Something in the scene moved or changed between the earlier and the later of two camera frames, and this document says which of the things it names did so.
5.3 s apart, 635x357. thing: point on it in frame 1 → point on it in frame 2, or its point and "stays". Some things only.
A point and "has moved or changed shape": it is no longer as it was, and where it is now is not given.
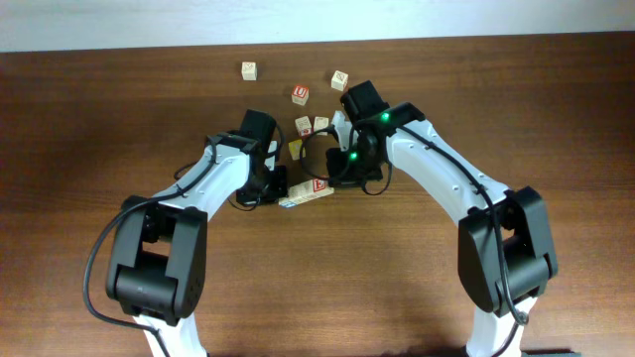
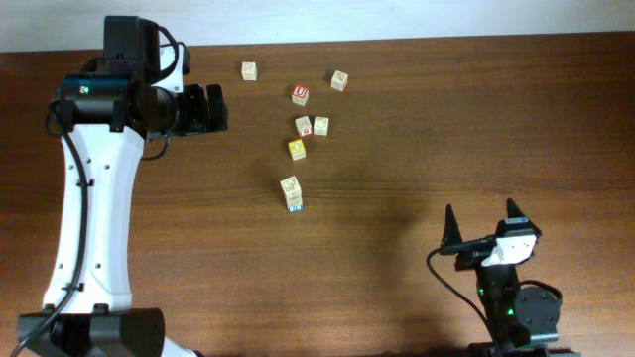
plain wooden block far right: [339, 80] stays
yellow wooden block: [295, 149] stays
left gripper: [247, 196] → [201, 116]
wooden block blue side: [305, 191] has moved or changed shape
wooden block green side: [317, 194] → [290, 184]
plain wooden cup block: [321, 122] stays
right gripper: [335, 157] → [473, 252]
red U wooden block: [300, 94] stays
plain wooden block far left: [249, 70] stays
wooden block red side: [304, 126] stays
